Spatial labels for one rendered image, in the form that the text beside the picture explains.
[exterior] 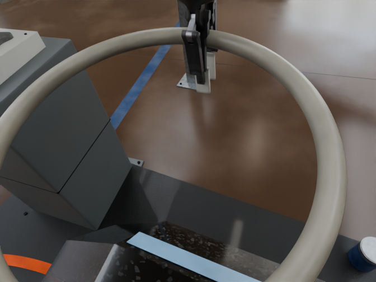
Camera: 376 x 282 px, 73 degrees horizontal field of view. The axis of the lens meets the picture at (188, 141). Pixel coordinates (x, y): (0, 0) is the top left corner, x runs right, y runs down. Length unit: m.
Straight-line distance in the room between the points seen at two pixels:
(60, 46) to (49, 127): 0.27
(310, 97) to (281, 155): 1.16
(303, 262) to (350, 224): 1.16
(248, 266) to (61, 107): 0.80
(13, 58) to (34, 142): 0.26
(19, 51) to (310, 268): 0.91
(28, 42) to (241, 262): 0.86
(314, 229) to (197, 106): 1.55
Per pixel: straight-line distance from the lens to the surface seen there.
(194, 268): 0.40
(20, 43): 0.97
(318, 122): 0.36
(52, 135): 0.99
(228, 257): 0.45
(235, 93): 1.88
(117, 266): 0.41
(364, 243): 1.25
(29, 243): 1.54
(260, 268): 0.45
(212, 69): 0.57
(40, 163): 0.98
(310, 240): 0.29
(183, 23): 1.74
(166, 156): 1.52
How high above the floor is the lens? 1.20
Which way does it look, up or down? 50 degrees down
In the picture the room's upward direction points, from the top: 9 degrees counter-clockwise
